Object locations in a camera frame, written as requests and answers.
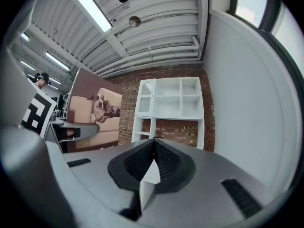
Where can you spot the book with dog cover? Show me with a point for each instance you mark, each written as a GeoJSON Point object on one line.
{"type": "Point", "coordinates": [104, 96]}

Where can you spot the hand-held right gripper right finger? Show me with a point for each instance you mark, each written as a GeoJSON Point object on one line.
{"type": "Point", "coordinates": [204, 174]}

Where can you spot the round metal ceiling fixture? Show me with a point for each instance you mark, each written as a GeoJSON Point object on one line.
{"type": "Point", "coordinates": [134, 21]}

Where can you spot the cluttered grey desk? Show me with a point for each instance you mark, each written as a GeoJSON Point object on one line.
{"type": "Point", "coordinates": [58, 120]}

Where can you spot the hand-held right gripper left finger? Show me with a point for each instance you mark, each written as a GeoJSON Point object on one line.
{"type": "Point", "coordinates": [95, 174]}

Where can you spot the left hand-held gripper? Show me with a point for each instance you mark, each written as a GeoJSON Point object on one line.
{"type": "Point", "coordinates": [35, 114]}

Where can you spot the long ceiling light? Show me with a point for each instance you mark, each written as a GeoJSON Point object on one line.
{"type": "Point", "coordinates": [28, 65]}
{"type": "Point", "coordinates": [57, 60]}
{"type": "Point", "coordinates": [25, 37]}
{"type": "Point", "coordinates": [91, 8]}

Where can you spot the dark framed window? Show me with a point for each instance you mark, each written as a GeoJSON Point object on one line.
{"type": "Point", "coordinates": [251, 3]}
{"type": "Point", "coordinates": [289, 37]}

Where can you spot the white ceiling pipe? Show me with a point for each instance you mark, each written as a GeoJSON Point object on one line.
{"type": "Point", "coordinates": [152, 56]}

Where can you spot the white shelf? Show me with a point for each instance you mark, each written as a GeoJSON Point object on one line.
{"type": "Point", "coordinates": [171, 103]}

